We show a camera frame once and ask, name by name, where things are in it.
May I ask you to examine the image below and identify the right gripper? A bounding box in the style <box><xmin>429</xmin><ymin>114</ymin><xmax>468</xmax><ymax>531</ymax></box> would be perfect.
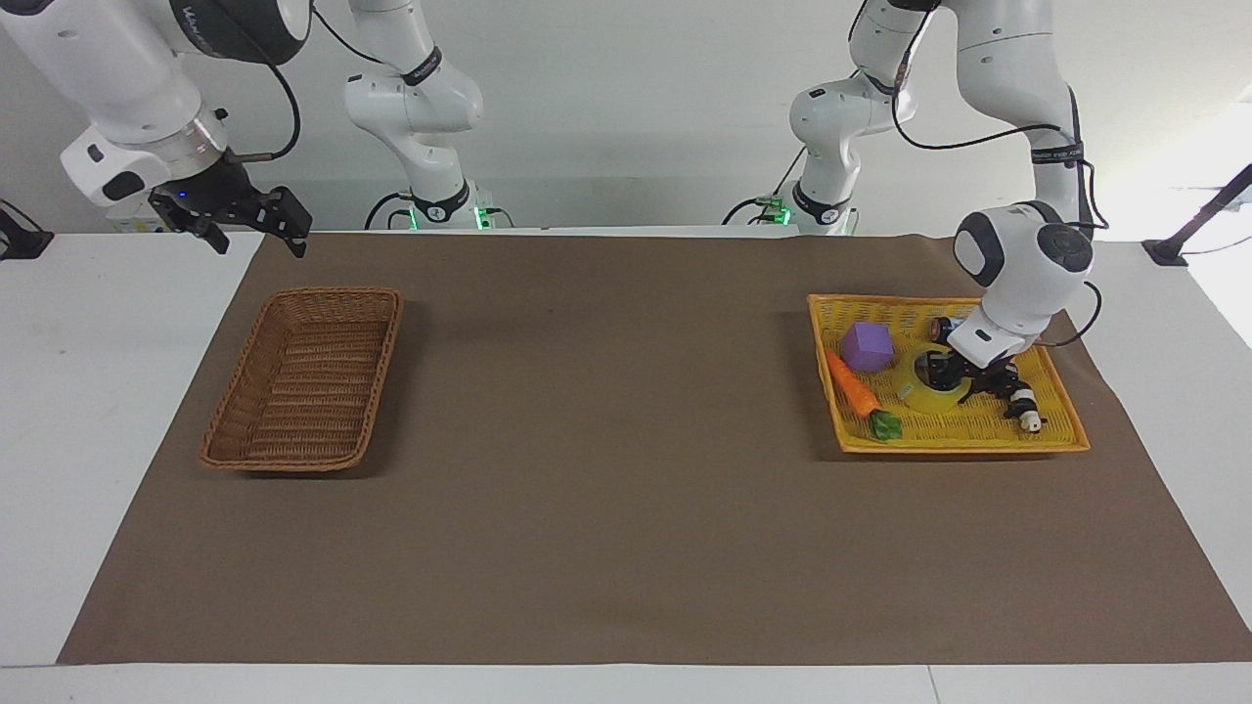
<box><xmin>149</xmin><ymin>156</ymin><xmax>315</xmax><ymax>259</ymax></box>

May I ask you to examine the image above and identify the black stand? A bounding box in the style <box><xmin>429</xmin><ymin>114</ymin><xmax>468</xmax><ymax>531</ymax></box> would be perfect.
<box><xmin>1141</xmin><ymin>163</ymin><xmax>1252</xmax><ymax>268</ymax></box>
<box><xmin>0</xmin><ymin>199</ymin><xmax>56</xmax><ymax>261</ymax></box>

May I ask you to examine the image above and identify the yellow tape roll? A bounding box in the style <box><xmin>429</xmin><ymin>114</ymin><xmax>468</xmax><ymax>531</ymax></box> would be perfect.
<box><xmin>897</xmin><ymin>342</ymin><xmax>975</xmax><ymax>413</ymax></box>

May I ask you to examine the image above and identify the yellow plastic basket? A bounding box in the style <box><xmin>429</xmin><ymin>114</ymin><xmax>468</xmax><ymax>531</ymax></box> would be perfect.
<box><xmin>806</xmin><ymin>292</ymin><xmax>1093</xmax><ymax>457</ymax></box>

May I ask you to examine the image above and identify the purple cube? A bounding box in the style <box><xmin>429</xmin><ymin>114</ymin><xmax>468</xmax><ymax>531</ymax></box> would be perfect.
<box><xmin>840</xmin><ymin>322</ymin><xmax>897</xmax><ymax>374</ymax></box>

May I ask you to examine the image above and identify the orange toy carrot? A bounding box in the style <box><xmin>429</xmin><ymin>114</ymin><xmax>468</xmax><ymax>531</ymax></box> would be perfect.
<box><xmin>826</xmin><ymin>349</ymin><xmax>905</xmax><ymax>443</ymax></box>

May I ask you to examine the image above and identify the black cable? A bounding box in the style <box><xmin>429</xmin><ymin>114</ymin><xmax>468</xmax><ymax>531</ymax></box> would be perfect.
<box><xmin>847</xmin><ymin>0</ymin><xmax>1112</xmax><ymax>234</ymax></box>
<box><xmin>309</xmin><ymin>0</ymin><xmax>388</xmax><ymax>66</ymax></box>
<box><xmin>364</xmin><ymin>190</ymin><xmax>418</xmax><ymax>233</ymax></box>
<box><xmin>227</xmin><ymin>29</ymin><xmax>303</xmax><ymax>163</ymax></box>
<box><xmin>722</xmin><ymin>145</ymin><xmax>809</xmax><ymax>227</ymax></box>
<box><xmin>1035</xmin><ymin>280</ymin><xmax>1105</xmax><ymax>351</ymax></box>

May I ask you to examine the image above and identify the brown wicker basket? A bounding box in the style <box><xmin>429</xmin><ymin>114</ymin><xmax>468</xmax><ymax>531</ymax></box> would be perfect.
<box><xmin>200</xmin><ymin>286</ymin><xmax>405</xmax><ymax>474</ymax></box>

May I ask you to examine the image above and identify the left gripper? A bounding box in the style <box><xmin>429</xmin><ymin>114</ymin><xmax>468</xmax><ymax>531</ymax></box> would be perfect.
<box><xmin>926</xmin><ymin>315</ymin><xmax>1048</xmax><ymax>434</ymax></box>

